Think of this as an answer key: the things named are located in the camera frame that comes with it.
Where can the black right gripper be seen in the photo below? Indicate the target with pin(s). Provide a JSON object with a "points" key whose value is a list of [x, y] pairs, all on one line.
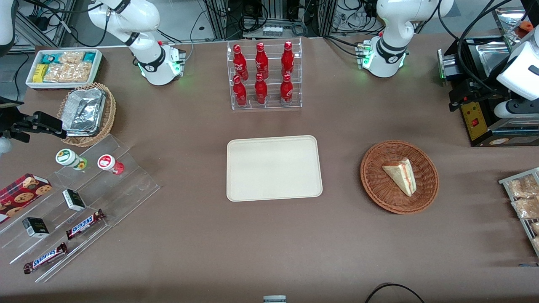
{"points": [[9, 127]]}

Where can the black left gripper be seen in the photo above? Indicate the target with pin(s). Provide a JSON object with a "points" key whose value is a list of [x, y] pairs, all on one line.
{"points": [[484, 86]]}

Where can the triangle sandwich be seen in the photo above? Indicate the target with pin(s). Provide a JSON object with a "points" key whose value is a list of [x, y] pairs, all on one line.
{"points": [[400, 174]]}

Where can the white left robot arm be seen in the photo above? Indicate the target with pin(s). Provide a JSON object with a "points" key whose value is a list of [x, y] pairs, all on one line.
{"points": [[391, 25]]}

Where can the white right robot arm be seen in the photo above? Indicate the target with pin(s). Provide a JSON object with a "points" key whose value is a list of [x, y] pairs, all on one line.
{"points": [[147, 17]]}

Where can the aluminium foil tray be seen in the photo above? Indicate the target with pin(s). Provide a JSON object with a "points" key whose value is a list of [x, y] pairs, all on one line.
{"points": [[84, 111]]}

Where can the light wicker basket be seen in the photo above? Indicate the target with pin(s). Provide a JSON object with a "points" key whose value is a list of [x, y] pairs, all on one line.
{"points": [[110, 113]]}

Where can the tray of packaged snacks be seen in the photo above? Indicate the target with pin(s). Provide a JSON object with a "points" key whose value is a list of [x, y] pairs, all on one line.
{"points": [[507, 181]]}

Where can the brown wicker basket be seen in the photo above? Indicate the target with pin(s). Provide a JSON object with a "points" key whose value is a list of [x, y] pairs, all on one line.
{"points": [[379, 185]]}

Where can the cream plastic tray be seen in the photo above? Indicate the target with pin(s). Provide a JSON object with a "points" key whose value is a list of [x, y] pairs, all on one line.
{"points": [[273, 168]]}

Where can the black food warmer cabinet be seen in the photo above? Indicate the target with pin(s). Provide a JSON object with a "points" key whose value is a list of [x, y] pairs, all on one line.
{"points": [[476, 126]]}

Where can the green lid cup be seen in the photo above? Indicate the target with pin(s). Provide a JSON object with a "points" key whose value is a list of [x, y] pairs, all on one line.
{"points": [[67, 157]]}

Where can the yellow snack packet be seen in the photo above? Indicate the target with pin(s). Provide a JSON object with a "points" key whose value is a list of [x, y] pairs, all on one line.
{"points": [[40, 73]]}

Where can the clear cookie bag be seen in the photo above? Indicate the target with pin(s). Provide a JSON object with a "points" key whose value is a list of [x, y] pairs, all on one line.
{"points": [[71, 58], [67, 72]]}

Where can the red cookie box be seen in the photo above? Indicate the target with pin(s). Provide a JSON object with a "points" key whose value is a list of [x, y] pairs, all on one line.
{"points": [[21, 195]]}

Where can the teal snack packet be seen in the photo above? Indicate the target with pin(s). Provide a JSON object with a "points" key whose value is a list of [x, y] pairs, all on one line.
{"points": [[89, 57], [51, 58]]}

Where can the red lid cup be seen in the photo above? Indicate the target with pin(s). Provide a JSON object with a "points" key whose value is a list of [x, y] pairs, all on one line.
{"points": [[107, 162]]}

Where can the small black box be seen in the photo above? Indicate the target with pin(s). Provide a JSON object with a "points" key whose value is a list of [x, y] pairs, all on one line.
{"points": [[74, 200], [36, 227]]}

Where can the white snack bin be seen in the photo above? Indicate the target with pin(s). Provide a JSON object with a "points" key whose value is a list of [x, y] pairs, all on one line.
{"points": [[97, 67]]}

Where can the snickers bar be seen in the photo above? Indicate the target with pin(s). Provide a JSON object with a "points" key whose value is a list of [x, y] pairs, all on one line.
{"points": [[84, 224], [45, 258]]}

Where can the clear acrylic stepped display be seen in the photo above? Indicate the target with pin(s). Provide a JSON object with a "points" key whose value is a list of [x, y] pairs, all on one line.
{"points": [[126, 185]]}

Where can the clear pastry bag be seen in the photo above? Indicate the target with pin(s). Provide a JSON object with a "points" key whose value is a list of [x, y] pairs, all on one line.
{"points": [[526, 208], [522, 187], [535, 228], [536, 243]]}

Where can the red cola bottle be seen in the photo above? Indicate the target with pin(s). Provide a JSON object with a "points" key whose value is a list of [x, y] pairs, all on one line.
{"points": [[240, 94], [240, 63], [261, 92], [261, 63], [286, 91], [287, 61]]}

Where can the clear acrylic bottle rack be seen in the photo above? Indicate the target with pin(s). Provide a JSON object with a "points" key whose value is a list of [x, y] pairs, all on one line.
{"points": [[271, 94]]}

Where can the grey power strip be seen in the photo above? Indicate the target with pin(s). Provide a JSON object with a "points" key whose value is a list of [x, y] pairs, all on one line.
{"points": [[273, 30]]}

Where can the small grey device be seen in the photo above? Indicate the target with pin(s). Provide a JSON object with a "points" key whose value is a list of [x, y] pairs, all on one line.
{"points": [[274, 299]]}

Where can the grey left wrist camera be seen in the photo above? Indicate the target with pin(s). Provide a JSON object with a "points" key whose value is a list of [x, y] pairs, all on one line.
{"points": [[516, 108]]}

